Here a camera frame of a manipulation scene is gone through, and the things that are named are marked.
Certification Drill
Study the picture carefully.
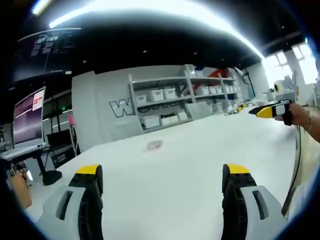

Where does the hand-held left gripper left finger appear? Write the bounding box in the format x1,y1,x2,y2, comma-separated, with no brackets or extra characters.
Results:
36,164,104,240

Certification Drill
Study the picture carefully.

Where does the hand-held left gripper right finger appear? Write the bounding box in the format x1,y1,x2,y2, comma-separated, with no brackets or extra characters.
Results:
221,163,288,240

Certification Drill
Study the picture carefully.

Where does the clear resealable bag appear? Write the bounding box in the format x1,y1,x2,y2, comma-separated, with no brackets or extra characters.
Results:
143,139,166,152

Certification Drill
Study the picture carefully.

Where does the person's right hand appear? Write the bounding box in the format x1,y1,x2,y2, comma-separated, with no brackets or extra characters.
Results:
287,102,311,131

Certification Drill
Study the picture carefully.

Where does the black laptop stand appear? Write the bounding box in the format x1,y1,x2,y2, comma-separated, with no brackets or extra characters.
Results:
29,147,63,186

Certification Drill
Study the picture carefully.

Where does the brown cardboard box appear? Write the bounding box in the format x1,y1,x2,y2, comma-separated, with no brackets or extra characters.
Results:
10,172,33,210

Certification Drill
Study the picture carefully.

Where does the pink-topped pole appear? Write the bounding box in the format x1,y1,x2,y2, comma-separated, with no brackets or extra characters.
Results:
67,111,80,157

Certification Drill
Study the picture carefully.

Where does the row of white storage boxes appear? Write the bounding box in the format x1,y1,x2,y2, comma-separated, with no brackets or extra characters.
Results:
136,84,242,128

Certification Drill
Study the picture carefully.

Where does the grey metal shelving unit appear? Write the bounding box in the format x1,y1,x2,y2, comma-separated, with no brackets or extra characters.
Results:
127,64,244,131

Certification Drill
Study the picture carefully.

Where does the monitor screen on stand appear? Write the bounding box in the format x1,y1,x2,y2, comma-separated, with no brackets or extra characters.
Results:
1,86,47,161

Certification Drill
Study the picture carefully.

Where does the long ceiling light strip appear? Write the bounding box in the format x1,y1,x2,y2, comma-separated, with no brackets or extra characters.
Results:
48,1,266,60

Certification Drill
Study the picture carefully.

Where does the dark hanging screen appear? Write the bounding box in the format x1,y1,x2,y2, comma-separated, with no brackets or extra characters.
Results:
12,26,83,81

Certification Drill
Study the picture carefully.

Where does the short ceiling light strip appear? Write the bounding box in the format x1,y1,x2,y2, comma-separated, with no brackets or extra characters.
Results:
31,0,55,15

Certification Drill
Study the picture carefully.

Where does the gold bracelet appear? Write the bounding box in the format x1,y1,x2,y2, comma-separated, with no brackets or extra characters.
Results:
304,110,313,132

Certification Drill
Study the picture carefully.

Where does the grey cable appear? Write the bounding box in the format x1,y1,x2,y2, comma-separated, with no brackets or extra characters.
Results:
281,122,303,218

